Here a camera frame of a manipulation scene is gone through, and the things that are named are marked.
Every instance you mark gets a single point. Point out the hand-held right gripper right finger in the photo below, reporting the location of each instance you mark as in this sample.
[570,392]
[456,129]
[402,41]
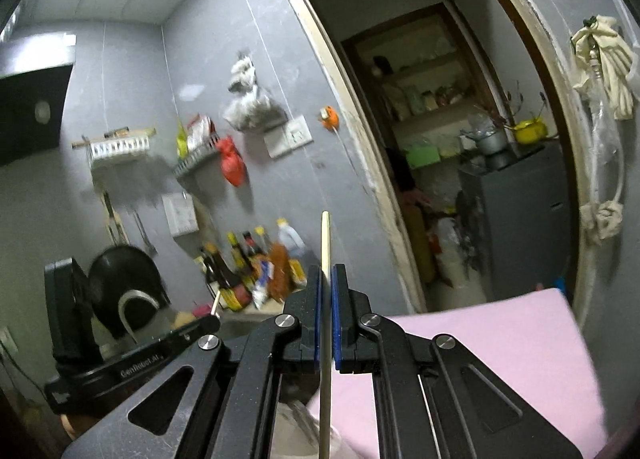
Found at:
[336,324]

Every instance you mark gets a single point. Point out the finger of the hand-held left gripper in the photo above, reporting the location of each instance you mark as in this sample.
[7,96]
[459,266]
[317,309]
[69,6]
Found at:
[200,326]

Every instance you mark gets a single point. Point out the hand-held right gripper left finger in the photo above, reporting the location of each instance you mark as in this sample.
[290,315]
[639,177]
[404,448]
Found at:
[316,324]

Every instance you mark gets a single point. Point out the white utensil holder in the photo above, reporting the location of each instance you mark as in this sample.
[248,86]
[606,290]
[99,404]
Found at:
[300,426]

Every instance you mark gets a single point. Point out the person's left hand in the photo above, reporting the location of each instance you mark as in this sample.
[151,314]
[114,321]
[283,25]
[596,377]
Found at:
[80,424]

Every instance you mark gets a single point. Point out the pink sponge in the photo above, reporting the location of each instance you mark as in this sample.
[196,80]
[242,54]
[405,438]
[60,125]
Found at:
[201,311]

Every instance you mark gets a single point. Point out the dark pump bottle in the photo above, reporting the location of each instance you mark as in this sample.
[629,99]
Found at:
[222,274]

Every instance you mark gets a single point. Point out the orange packet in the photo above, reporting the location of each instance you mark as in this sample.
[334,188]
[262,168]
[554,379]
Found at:
[280,274]

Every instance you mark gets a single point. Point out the blue white packet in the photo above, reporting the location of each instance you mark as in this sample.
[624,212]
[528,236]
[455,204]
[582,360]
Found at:
[262,286]

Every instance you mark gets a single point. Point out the steel faucet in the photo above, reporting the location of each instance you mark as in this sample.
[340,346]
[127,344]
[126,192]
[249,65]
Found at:
[132,296]

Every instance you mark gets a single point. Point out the black pan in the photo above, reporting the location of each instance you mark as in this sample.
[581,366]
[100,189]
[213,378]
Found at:
[130,274]

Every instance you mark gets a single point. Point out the dark bottle yellow cap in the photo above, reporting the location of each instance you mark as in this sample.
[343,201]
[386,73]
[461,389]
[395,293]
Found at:
[239,259]

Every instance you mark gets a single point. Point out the cooking oil jug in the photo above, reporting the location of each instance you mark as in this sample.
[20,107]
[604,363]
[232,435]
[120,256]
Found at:
[291,244]

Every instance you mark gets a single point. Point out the dark bottle red cap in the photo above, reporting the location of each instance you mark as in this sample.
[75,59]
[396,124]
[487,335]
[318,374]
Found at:
[251,246]

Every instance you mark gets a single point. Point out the slim bottle yellow cap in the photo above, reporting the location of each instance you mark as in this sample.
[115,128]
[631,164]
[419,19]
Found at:
[262,241]

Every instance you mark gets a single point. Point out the hanging metal ladle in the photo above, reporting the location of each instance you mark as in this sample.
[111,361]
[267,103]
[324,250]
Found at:
[144,234]

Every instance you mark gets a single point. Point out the hanging wooden tool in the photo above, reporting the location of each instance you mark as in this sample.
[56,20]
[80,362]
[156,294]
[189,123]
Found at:
[115,219]

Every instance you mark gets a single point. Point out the white sack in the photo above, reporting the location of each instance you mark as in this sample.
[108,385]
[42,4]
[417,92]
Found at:
[462,264]

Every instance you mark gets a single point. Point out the pink floral cloth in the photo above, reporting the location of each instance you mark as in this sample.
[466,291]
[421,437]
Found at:
[475,364]

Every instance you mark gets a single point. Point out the red plastic bag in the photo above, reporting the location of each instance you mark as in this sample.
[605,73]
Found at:
[232,164]

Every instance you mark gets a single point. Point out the yellow green packet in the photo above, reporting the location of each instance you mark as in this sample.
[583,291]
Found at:
[182,141]

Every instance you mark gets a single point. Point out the green box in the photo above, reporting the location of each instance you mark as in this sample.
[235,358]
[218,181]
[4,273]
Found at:
[422,157]

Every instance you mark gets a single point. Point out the red white packet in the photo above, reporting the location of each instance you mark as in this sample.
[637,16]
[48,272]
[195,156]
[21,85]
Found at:
[201,131]

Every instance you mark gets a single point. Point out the grey cabinet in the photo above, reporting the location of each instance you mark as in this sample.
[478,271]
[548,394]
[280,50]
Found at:
[515,224]

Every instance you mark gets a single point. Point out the wooden shelf unit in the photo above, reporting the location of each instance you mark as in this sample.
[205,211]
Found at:
[425,119]

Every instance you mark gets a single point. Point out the clear plastic bag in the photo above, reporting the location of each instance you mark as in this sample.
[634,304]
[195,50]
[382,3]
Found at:
[255,109]

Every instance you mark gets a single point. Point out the black range hood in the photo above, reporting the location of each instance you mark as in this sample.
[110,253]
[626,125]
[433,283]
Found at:
[30,104]

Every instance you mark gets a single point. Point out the steel pot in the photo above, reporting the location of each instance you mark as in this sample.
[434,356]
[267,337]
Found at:
[487,143]

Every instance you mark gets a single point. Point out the dry plant twigs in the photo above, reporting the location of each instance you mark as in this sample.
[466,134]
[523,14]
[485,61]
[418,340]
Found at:
[515,106]

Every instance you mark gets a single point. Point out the cream rag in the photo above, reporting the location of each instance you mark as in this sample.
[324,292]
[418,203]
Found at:
[602,219]

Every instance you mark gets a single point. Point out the cream rubber gloves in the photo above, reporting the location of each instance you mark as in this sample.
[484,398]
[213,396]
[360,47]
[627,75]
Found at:
[612,69]

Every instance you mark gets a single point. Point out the grey wall shelf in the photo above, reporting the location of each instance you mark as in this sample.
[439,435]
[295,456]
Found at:
[197,161]

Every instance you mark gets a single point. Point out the white wall switch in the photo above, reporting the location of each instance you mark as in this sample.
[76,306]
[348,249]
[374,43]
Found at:
[277,144]

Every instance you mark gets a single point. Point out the white door frame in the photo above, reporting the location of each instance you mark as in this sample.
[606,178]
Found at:
[350,139]

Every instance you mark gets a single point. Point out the white wall basket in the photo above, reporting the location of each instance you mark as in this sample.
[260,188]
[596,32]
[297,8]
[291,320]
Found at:
[120,149]

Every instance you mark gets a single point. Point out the white wall socket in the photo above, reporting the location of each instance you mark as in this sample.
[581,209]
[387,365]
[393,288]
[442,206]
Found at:
[300,131]

